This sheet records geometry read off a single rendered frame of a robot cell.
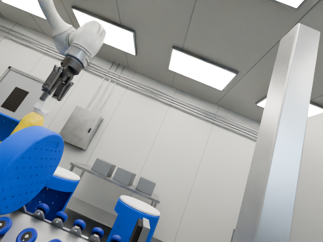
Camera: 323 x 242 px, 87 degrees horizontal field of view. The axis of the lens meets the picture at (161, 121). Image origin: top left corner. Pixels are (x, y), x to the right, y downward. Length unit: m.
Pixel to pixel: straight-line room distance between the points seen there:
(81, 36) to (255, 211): 0.80
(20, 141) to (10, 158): 0.05
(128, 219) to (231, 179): 3.47
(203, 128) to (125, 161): 1.97
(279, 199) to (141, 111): 3.91
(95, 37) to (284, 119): 0.73
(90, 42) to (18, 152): 0.48
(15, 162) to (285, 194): 0.64
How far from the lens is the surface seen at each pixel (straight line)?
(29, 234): 0.64
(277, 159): 0.39
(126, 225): 1.11
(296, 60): 0.51
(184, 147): 4.05
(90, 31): 0.84
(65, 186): 1.17
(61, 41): 0.95
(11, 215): 0.84
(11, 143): 0.65
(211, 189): 4.18
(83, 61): 0.80
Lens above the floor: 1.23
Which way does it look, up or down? 17 degrees up
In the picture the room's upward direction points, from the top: 23 degrees clockwise
